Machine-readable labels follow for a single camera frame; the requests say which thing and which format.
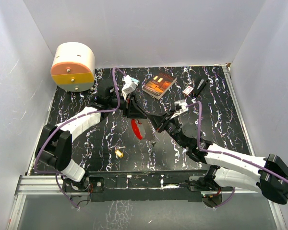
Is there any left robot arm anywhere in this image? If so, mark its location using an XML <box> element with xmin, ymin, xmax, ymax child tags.
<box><xmin>36</xmin><ymin>75</ymin><xmax>153</xmax><ymax>191</ymax></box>

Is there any round pastel drawer cabinet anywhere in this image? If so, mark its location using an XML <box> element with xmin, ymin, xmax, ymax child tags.
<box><xmin>50</xmin><ymin>42</ymin><xmax>95</xmax><ymax>92</ymax></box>

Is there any metal wire keyring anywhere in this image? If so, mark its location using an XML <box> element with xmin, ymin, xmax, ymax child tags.
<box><xmin>138</xmin><ymin>119</ymin><xmax>156</xmax><ymax>147</ymax></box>

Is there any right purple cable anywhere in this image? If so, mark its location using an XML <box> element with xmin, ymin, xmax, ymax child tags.
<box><xmin>186</xmin><ymin>101</ymin><xmax>288</xmax><ymax>208</ymax></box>

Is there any black rectangular case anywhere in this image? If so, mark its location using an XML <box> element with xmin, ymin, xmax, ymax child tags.
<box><xmin>192</xmin><ymin>79</ymin><xmax>208</xmax><ymax>98</ymax></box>

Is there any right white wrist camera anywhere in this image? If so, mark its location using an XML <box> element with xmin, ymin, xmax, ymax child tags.
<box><xmin>171</xmin><ymin>100</ymin><xmax>188</xmax><ymax>119</ymax></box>

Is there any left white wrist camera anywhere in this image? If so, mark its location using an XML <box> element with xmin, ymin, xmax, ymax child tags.
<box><xmin>121</xmin><ymin>85</ymin><xmax>136</xmax><ymax>100</ymax></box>

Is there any yellow tagged key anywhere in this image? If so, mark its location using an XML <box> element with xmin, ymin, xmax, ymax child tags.
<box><xmin>115</xmin><ymin>146</ymin><xmax>125</xmax><ymax>158</ymax></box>

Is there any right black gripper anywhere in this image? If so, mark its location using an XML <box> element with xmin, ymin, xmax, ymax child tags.
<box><xmin>147</xmin><ymin>109</ymin><xmax>187</xmax><ymax>149</ymax></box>

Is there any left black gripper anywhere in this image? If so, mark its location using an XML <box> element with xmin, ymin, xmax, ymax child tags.
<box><xmin>108</xmin><ymin>92</ymin><xmax>147</xmax><ymax>119</ymax></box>

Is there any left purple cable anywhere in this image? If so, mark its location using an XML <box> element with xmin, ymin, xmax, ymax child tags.
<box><xmin>33</xmin><ymin>67</ymin><xmax>122</xmax><ymax>209</ymax></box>

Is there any aluminium frame rail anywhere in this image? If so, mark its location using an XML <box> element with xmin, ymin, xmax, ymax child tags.
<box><xmin>7</xmin><ymin>172</ymin><xmax>287</xmax><ymax>230</ymax></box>

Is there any orange paperback book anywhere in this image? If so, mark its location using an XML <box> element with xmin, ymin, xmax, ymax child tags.
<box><xmin>142</xmin><ymin>72</ymin><xmax>177</xmax><ymax>100</ymax></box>

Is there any small red white card box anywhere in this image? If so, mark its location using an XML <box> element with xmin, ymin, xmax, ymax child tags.
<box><xmin>182</xmin><ymin>86</ymin><xmax>193</xmax><ymax>96</ymax></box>

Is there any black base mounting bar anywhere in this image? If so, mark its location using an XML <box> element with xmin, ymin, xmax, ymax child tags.
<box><xmin>63</xmin><ymin>170</ymin><xmax>232</xmax><ymax>202</ymax></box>

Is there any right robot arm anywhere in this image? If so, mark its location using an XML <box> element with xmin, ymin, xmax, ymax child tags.
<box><xmin>147</xmin><ymin>112</ymin><xmax>288</xmax><ymax>205</ymax></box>

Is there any red keyring opener tool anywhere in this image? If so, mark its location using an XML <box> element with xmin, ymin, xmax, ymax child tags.
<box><xmin>131</xmin><ymin>119</ymin><xmax>144</xmax><ymax>140</ymax></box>

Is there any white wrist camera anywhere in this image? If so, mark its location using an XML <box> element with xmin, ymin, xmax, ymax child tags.
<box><xmin>171</xmin><ymin>100</ymin><xmax>188</xmax><ymax>119</ymax></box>
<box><xmin>121</xmin><ymin>85</ymin><xmax>136</xmax><ymax>100</ymax></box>

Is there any teal and white stapler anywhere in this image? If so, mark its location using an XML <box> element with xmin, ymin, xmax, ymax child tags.
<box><xmin>122</xmin><ymin>75</ymin><xmax>139</xmax><ymax>87</ymax></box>

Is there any purple cable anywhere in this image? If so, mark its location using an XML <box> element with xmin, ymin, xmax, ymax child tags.
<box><xmin>186</xmin><ymin>101</ymin><xmax>288</xmax><ymax>208</ymax></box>
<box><xmin>33</xmin><ymin>67</ymin><xmax>122</xmax><ymax>209</ymax></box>

